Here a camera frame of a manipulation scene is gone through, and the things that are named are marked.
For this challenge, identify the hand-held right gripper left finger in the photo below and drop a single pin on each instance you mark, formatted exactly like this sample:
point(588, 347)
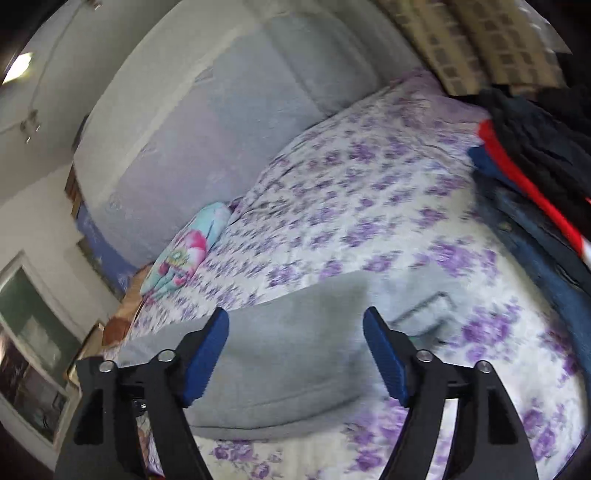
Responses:
point(207, 355)

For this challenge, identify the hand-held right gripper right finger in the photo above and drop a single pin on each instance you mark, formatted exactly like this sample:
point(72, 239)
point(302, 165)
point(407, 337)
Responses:
point(385, 360)

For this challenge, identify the grey pants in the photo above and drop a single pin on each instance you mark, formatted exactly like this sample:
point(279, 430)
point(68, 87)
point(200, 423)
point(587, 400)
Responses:
point(286, 350)

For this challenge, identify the brown cushion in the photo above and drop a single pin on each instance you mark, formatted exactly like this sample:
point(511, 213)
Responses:
point(115, 330)

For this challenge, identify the folded teal pink floral blanket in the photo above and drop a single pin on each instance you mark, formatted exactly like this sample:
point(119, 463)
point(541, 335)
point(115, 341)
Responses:
point(184, 254)

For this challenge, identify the blue patterned bedding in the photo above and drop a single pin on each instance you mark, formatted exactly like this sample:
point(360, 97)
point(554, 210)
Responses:
point(106, 254)

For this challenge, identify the purple floral bedspread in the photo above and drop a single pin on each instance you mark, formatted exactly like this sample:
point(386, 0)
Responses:
point(369, 207)

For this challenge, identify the white framed window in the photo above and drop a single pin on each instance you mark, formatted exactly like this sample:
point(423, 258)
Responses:
point(32, 323)

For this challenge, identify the blue jeans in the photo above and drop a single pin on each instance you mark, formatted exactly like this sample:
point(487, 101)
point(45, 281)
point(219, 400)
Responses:
point(540, 258)

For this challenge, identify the blue garment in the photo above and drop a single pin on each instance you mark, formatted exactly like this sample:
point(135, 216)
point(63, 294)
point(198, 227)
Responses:
point(485, 162)

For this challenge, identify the red garment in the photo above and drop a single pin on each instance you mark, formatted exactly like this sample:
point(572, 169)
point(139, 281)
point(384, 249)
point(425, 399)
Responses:
point(508, 157)

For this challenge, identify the black garment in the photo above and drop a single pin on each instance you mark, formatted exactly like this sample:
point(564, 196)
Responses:
point(549, 134)

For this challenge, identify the ceiling spotlights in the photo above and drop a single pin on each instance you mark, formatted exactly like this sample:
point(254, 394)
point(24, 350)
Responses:
point(31, 127)

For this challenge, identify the beige checked curtain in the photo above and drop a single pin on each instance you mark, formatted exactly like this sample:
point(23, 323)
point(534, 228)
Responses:
point(485, 41)

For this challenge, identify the ceiling light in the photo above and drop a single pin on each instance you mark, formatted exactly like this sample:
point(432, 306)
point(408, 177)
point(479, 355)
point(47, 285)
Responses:
point(18, 67)

